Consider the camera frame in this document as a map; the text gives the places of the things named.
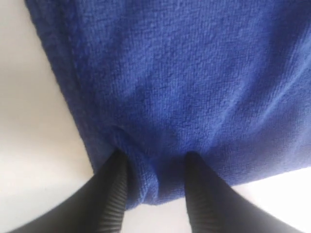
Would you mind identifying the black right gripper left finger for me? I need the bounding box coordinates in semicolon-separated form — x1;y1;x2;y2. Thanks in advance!
14;150;128;233

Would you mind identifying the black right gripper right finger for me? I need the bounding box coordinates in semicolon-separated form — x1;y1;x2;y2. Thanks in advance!
185;152;295;233

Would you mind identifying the blue microfiber cloth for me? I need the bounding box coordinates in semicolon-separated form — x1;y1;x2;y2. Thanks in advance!
26;0;311;208

